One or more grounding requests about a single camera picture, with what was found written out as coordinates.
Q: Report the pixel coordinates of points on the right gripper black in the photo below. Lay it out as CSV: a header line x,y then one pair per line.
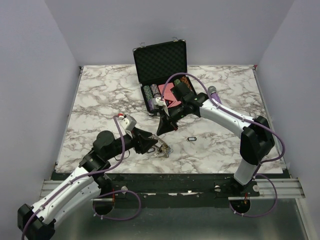
x,y
166,125

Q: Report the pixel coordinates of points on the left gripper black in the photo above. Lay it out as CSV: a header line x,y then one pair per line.
x,y
140,136

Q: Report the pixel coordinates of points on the silver disc keyring holder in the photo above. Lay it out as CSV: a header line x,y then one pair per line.
x,y
161,149

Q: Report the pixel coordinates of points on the key with black tag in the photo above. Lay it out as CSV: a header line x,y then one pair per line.
x,y
192,139

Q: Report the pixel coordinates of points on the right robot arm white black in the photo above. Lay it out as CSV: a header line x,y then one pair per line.
x,y
256,141

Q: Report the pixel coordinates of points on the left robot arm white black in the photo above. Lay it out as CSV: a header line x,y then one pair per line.
x,y
40,220

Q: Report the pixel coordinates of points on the pink playing card deck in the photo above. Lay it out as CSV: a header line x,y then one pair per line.
x,y
169,98

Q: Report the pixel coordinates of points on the black poker chip case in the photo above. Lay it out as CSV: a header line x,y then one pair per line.
x,y
156,63

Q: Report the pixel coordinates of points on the purple glitter toy microphone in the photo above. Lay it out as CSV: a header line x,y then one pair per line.
x,y
214,94

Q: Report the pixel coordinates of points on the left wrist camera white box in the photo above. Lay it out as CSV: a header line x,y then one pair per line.
x,y
127,122

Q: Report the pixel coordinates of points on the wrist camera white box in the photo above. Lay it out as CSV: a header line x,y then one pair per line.
x,y
127,122
160,105

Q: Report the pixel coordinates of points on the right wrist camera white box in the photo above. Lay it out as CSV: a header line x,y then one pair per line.
x,y
160,105

